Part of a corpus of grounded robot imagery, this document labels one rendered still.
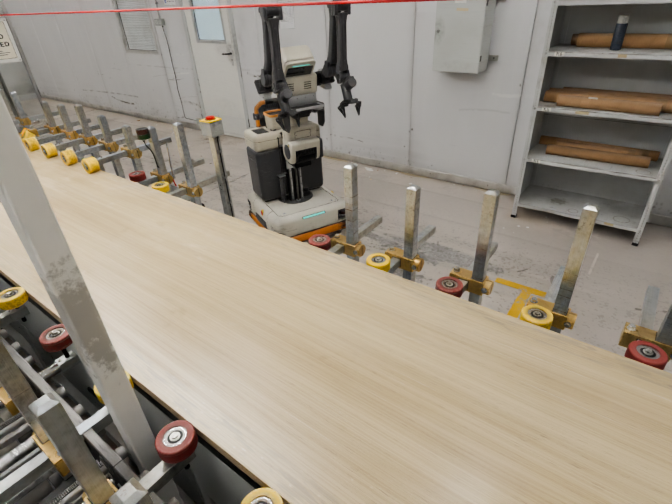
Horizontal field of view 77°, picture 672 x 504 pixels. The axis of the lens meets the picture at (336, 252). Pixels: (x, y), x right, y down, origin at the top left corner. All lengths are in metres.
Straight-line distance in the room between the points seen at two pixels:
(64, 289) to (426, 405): 0.73
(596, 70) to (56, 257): 3.61
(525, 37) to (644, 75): 0.87
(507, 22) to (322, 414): 3.48
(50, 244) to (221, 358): 0.50
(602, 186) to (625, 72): 0.85
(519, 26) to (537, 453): 3.39
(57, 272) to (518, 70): 3.63
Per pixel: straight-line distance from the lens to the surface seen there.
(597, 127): 3.91
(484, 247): 1.36
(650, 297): 1.59
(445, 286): 1.30
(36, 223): 0.79
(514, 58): 3.96
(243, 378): 1.06
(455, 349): 1.11
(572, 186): 4.07
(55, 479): 1.32
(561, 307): 1.39
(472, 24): 3.81
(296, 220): 3.12
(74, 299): 0.86
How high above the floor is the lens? 1.67
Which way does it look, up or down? 32 degrees down
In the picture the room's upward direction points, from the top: 3 degrees counter-clockwise
